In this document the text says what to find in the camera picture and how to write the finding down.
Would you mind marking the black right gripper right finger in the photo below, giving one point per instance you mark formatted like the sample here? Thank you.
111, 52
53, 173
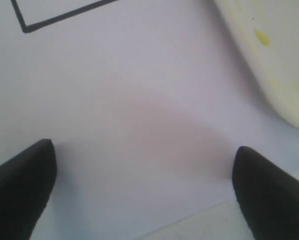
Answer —
268, 196

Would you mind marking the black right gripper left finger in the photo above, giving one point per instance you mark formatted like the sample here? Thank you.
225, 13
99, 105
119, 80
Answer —
26, 183

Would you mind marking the white paint tray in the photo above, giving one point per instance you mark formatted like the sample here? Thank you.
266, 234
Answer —
267, 34

